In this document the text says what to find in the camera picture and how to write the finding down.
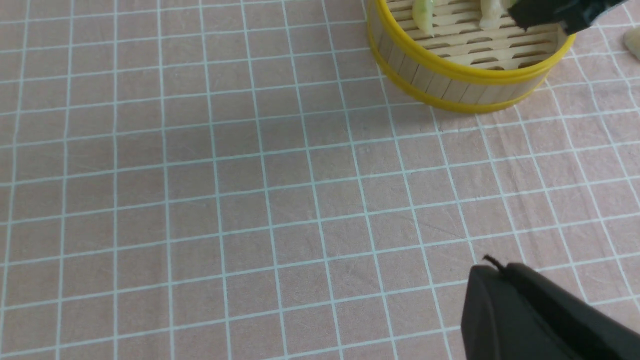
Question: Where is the green dumpling front bottom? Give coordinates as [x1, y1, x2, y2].
[412, 0, 436, 37]

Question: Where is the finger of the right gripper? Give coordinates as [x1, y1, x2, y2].
[507, 0, 626, 35]

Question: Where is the pink checkered tablecloth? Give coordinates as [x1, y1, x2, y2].
[0, 0, 639, 360]

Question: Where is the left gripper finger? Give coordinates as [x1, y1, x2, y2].
[461, 255, 640, 360]

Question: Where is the white dumpling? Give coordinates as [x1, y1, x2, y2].
[478, 0, 511, 30]
[622, 27, 640, 60]

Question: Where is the bamboo steamer tray yellow rim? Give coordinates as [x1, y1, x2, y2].
[366, 0, 576, 114]

